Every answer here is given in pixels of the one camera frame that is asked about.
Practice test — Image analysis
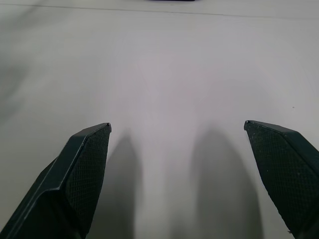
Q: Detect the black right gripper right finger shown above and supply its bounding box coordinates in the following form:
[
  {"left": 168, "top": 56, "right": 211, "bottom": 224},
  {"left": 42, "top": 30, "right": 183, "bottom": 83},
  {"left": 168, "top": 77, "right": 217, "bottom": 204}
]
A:
[{"left": 244, "top": 120, "right": 319, "bottom": 239}]

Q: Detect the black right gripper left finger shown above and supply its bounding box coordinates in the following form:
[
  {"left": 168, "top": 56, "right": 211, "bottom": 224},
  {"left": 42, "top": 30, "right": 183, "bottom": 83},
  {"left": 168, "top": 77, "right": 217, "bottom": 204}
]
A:
[{"left": 0, "top": 122, "right": 112, "bottom": 239}]

